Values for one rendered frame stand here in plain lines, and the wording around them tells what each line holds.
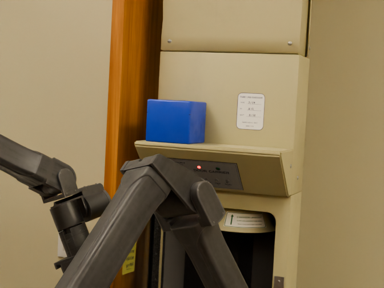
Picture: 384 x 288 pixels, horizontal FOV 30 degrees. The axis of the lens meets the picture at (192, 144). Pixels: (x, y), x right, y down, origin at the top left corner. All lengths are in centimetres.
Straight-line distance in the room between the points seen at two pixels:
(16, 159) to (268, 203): 54
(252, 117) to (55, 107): 87
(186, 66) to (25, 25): 85
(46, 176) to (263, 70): 51
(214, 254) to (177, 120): 44
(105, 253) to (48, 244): 132
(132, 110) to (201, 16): 26
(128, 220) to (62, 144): 125
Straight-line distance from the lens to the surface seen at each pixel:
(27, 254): 235
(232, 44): 158
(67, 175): 145
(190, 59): 161
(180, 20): 162
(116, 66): 158
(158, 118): 151
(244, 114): 156
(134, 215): 103
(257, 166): 146
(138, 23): 165
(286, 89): 154
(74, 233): 145
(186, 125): 149
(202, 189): 109
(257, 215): 162
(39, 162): 143
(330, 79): 196
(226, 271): 116
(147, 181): 104
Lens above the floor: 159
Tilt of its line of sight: 3 degrees down
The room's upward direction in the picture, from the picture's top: 3 degrees clockwise
